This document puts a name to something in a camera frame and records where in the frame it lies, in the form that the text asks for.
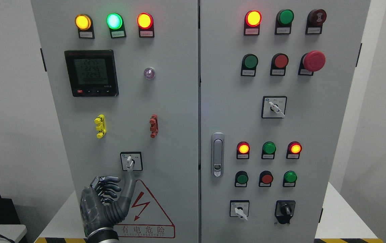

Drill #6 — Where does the black rotary knob switch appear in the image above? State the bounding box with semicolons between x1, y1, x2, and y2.
274;200;296;224

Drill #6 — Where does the white rotary selector bottom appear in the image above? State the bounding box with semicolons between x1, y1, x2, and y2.
229;200;250;221

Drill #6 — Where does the green push button lower right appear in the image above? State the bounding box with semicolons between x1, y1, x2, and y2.
283;170;298;188

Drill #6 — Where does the clear small light bulb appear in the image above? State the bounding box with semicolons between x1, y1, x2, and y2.
143;67;156;80

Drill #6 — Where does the green push button upper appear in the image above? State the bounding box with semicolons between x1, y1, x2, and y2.
240;53;259;77

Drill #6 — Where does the red electric hazard sticker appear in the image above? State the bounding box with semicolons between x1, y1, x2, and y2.
114;180;176;239

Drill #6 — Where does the white device bottom left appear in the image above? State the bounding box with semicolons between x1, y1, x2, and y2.
0;224;28;243

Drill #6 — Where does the red lit indicator top right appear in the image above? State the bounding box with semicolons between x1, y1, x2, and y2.
244;10;262;36

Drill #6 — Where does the green push button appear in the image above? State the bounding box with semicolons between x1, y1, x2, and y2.
234;171;249;187
283;170;298;188
240;53;259;77

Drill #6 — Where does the red emergency stop button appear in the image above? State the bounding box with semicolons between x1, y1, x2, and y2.
298;50;326;76

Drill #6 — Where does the green lit indicator light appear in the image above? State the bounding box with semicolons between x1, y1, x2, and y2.
106;13;126;38

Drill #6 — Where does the red lit indicator lower left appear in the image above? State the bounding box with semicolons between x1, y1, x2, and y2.
236;141;250;159

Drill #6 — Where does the red push button lower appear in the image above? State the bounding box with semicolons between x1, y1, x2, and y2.
259;170;273;187

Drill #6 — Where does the white rotary selector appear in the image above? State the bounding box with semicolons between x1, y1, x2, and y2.
229;200;250;221
262;96;287;118

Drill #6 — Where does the white rotary selector upper right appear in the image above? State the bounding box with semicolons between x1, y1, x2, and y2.
262;96;287;118

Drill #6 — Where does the green indicator top right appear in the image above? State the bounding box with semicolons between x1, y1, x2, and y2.
274;9;294;35

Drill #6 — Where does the red lit indicator lower right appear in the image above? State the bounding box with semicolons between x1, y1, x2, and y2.
286;141;302;159

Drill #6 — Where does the red lit indicator light left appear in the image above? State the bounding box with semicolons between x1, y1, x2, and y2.
137;12;155;37

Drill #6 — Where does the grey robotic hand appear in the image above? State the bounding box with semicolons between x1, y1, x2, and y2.
80;171;136;237

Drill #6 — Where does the white rotary light switch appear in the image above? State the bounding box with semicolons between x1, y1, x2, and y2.
120;151;143;171

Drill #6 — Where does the dark red buzzer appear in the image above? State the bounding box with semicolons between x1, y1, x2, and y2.
305;9;327;34

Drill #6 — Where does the yellow indicator light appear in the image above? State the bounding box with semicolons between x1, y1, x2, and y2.
75;14;95;39

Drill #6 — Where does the red push button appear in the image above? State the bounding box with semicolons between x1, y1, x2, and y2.
270;53;289;76
259;170;273;187

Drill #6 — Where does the grey electrical cabinet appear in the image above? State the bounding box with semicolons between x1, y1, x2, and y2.
31;0;370;243

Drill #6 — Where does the black digital power meter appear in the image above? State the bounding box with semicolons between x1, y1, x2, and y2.
64;50;119;97

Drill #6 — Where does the red push button upper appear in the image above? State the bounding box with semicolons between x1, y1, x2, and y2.
270;53;289;76

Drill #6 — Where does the silver door latch handle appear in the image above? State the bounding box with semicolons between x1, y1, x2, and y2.
211;132;224;177

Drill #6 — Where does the green push button lower left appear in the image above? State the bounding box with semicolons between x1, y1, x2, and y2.
234;171;249;187

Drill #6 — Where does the red terminal clip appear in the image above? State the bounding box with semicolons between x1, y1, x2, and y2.
149;114;159;138

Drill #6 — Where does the yellow terminal clip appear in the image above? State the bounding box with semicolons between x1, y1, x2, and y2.
94;114;107;139

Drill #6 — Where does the green indicator lower middle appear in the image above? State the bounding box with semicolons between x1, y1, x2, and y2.
262;141;276;160

